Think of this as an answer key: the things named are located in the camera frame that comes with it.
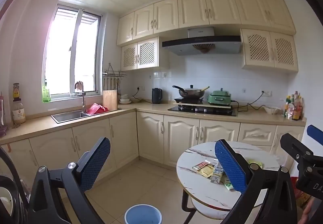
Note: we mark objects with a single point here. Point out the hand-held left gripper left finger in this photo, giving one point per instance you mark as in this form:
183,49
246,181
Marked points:
97,161

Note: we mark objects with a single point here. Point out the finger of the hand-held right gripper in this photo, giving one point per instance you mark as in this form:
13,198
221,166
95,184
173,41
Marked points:
292,144
315,132

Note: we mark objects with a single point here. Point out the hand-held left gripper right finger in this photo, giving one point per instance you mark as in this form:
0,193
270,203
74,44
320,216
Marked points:
232,167

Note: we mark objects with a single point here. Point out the small white drink carton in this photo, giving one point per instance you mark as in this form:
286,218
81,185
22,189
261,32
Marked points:
217,176

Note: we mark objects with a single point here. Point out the small green wrapper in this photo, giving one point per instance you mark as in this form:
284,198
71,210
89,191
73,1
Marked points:
228,185

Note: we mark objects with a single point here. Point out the green packet with yellow border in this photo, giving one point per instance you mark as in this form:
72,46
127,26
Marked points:
254,163

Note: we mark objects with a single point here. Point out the blue plastic waste bin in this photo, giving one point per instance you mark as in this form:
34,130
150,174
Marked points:
142,215

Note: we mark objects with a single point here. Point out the person's right hand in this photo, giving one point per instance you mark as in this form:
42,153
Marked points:
306,214

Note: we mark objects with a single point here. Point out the group of condiment bottles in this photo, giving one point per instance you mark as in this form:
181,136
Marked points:
294,108

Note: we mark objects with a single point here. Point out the white shell shaped bowl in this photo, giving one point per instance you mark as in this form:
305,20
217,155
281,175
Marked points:
272,110

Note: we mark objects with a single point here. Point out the round white marble table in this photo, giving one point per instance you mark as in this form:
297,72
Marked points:
196,188

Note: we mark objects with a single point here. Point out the red plastic basket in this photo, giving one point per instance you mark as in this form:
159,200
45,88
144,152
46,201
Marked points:
97,108

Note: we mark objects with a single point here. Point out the steel kitchen sink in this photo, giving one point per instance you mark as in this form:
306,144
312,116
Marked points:
68,116

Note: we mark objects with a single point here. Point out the steel faucet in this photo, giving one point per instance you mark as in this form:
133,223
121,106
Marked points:
83,103

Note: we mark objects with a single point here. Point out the cream lower kitchen cabinets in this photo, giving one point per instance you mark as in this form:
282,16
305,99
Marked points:
151,133

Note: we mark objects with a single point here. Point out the wooden cutting board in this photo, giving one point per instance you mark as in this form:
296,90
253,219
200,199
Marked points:
110,100

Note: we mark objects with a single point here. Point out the black gas stove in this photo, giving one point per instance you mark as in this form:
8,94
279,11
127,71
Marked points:
201,111

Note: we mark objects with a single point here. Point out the stack of white bowls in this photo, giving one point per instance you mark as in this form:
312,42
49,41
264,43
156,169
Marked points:
125,99

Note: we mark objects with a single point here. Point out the green electric cooker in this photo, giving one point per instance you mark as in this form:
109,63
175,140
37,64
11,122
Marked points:
219,96

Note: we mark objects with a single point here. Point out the black induction cooker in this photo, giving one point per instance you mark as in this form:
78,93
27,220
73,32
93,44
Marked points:
188,100

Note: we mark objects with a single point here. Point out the green dish soap bottle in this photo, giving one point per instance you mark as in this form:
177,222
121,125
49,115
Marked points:
46,94

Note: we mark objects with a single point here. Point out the steel wok with lid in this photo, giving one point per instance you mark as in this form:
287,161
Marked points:
191,93

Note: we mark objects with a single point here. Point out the black electric kettle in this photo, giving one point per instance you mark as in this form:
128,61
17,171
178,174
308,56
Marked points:
157,96

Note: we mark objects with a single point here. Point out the wide cream lattice door cabinet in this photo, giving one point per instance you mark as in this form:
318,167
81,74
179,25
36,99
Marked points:
267,48

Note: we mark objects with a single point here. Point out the black rimmed round container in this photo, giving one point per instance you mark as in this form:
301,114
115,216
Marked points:
5,198

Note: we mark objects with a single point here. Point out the sliding glass window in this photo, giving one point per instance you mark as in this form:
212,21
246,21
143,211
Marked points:
63,62

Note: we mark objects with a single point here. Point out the dark red holder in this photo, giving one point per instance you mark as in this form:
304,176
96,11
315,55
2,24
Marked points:
2,115

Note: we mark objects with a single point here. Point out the yellow label sauce bottle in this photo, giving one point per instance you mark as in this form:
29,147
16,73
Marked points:
16,91

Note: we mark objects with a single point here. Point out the small cream lattice door cabinet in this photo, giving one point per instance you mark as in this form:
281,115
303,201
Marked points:
146,54

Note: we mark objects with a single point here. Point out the black range hood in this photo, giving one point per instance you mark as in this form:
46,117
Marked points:
201,46

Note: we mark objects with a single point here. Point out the white wall socket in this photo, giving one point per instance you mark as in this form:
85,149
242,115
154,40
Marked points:
266,92

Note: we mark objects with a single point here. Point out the wall utensil rack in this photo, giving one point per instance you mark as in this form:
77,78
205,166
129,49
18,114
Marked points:
112,75

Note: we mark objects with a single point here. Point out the cream upper wall cabinets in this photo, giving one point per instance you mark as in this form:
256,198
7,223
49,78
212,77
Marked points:
191,9

